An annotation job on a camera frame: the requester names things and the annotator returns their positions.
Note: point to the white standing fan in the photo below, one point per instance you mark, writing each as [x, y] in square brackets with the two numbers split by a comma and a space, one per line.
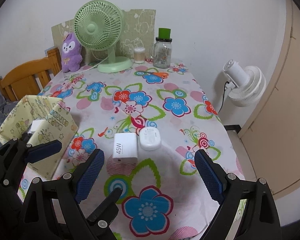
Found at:
[245, 86]

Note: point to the patterned cardboard backboard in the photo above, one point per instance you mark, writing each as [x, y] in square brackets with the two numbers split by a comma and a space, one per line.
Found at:
[138, 31]

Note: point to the glass jar with green lid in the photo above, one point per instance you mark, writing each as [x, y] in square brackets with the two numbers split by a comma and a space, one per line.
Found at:
[162, 49]

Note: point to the white 45W charger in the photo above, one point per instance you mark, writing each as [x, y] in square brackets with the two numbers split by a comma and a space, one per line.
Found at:
[125, 148]

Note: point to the wooden chair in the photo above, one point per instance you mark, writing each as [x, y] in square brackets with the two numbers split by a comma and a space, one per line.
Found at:
[27, 78]

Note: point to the cotton swab container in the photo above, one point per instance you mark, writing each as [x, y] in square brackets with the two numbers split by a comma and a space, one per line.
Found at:
[139, 55]

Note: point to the purple plush rabbit toy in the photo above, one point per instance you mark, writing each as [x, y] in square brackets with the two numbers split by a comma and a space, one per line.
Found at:
[71, 57]

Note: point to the beige door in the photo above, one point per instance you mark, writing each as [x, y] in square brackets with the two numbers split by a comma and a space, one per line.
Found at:
[272, 141]

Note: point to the green desk fan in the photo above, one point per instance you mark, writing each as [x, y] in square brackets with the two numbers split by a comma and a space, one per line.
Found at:
[98, 26]

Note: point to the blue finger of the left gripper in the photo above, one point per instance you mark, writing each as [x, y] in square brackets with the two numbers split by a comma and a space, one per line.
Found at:
[42, 151]
[109, 202]

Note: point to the small white plug charger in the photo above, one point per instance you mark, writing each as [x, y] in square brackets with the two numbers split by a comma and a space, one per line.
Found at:
[35, 126]

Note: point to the floral tablecloth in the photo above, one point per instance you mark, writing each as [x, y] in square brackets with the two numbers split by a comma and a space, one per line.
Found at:
[163, 195]

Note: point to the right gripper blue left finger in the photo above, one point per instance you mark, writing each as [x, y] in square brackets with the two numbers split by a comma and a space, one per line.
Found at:
[86, 173]

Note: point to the white oval case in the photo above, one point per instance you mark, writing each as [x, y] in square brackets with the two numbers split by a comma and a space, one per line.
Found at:
[149, 138]

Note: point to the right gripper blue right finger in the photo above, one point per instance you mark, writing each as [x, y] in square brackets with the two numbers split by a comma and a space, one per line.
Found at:
[212, 175]

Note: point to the yellow patterned storage box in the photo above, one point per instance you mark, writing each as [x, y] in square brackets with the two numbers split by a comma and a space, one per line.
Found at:
[57, 124]

